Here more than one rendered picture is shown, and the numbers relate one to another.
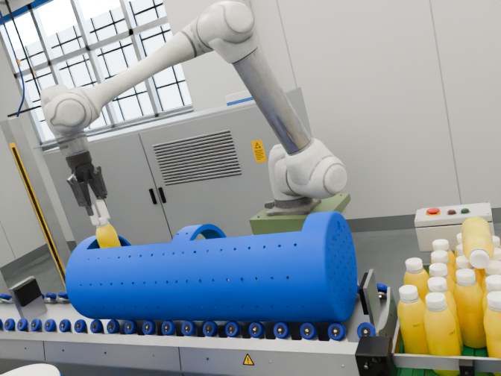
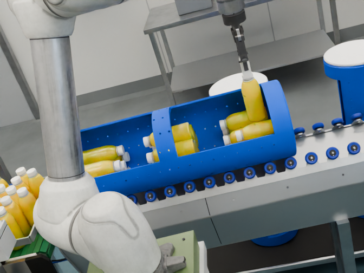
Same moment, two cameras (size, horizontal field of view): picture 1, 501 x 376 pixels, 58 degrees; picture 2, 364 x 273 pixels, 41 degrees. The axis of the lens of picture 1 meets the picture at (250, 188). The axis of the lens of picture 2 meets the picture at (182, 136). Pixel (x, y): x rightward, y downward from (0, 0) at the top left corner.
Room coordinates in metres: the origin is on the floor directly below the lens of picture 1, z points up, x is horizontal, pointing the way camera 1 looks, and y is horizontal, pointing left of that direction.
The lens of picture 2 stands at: (2.82, -0.29, 1.96)
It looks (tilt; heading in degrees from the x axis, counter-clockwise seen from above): 28 degrees down; 160
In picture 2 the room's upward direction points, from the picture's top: 18 degrees counter-clockwise
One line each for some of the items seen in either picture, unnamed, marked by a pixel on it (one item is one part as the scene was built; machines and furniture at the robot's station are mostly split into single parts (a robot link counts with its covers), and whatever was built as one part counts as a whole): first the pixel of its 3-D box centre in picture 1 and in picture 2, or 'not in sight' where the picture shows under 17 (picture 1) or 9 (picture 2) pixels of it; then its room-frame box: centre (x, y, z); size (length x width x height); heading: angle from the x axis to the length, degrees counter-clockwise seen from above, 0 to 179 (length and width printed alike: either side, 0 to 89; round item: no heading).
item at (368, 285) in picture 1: (370, 299); not in sight; (1.06, -0.22, 0.99); 0.10 x 0.02 x 0.12; 152
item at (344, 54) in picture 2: not in sight; (355, 52); (1.20, 1.22, 1.03); 0.28 x 0.28 x 0.01
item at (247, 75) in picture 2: (103, 210); (246, 69); (1.47, 0.49, 1.32); 0.03 x 0.01 x 0.07; 62
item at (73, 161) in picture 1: (81, 166); (235, 24); (1.45, 0.50, 1.48); 0.08 x 0.07 x 0.09; 152
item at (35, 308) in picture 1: (30, 300); not in sight; (1.69, 0.95, 1.00); 0.10 x 0.04 x 0.15; 152
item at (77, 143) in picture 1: (73, 145); (231, 2); (1.45, 0.50, 1.55); 0.09 x 0.09 x 0.06
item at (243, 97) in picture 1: (245, 96); not in sight; (3.08, -0.13, 1.48); 0.24 x 0.12 x 0.08; 68
